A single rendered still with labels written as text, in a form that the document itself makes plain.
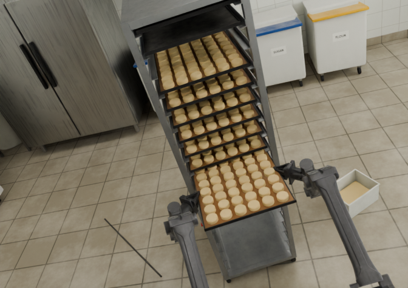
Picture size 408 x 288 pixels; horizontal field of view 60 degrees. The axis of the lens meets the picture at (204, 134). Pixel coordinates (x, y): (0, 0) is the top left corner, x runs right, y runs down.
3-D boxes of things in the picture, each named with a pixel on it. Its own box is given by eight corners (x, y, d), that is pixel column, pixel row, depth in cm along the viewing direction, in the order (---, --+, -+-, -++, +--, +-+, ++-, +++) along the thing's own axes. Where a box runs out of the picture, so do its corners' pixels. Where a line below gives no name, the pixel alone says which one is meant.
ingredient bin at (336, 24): (317, 85, 394) (312, 19, 350) (307, 61, 445) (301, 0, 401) (368, 76, 384) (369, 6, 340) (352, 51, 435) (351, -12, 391)
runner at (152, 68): (158, 78, 140) (155, 72, 139) (151, 81, 140) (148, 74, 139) (150, 31, 193) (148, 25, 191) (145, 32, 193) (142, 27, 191)
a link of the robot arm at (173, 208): (171, 242, 149) (190, 236, 151) (167, 228, 141) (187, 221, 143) (166, 220, 158) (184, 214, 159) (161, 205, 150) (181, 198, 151)
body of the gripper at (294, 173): (290, 158, 160) (306, 162, 156) (293, 175, 166) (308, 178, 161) (284, 168, 156) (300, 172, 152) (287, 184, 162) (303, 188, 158)
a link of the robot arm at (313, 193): (308, 191, 112) (340, 179, 111) (301, 174, 114) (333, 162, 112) (306, 200, 152) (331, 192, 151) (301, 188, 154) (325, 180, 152)
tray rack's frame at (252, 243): (300, 264, 228) (251, -18, 126) (226, 288, 228) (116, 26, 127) (268, 196, 281) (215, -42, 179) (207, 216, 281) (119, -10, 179)
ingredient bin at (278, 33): (261, 99, 404) (249, 36, 360) (256, 73, 455) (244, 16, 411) (309, 89, 395) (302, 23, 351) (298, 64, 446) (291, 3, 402)
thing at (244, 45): (251, 48, 140) (249, 41, 139) (244, 50, 140) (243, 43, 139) (217, 8, 193) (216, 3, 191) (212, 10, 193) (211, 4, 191)
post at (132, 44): (229, 279, 224) (128, 22, 126) (225, 281, 224) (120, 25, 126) (228, 274, 226) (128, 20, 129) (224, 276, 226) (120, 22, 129)
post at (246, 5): (297, 257, 223) (246, -17, 126) (292, 258, 223) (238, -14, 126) (295, 253, 226) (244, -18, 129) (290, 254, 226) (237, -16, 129)
